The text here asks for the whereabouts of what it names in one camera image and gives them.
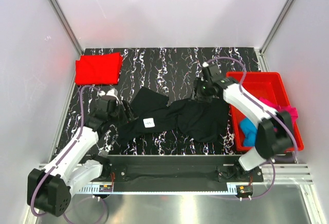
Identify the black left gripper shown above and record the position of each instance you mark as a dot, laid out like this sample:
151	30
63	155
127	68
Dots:
130	114

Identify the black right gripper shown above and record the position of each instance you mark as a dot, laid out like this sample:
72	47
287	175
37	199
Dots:
196	94

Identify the black t shirt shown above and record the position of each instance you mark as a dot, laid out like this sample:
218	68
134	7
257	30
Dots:
202	121

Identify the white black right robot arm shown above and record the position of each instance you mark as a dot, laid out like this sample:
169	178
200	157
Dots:
275	133

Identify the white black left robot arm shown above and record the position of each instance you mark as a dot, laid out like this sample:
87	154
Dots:
50	189

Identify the folded red t shirt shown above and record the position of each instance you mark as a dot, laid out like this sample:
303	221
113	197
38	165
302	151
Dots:
98	69

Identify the blue t shirt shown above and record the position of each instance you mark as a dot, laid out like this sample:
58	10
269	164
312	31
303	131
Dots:
249	131

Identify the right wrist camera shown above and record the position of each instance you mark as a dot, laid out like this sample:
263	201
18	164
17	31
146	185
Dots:
211	72

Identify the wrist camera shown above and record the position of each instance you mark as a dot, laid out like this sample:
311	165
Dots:
211	72
112	92

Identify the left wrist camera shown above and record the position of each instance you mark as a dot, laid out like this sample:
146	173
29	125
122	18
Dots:
112	92

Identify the white slotted cable duct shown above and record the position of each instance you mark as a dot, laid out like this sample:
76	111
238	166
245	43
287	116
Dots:
124	189

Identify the aluminium front rail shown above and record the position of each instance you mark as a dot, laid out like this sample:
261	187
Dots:
284	173

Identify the aluminium frame post left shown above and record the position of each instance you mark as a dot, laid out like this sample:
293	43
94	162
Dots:
66	25

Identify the aluminium frame post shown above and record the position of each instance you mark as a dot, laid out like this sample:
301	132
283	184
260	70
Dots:
276	26
66	25

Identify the aluminium frame post right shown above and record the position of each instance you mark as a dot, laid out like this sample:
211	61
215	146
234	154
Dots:
276	26

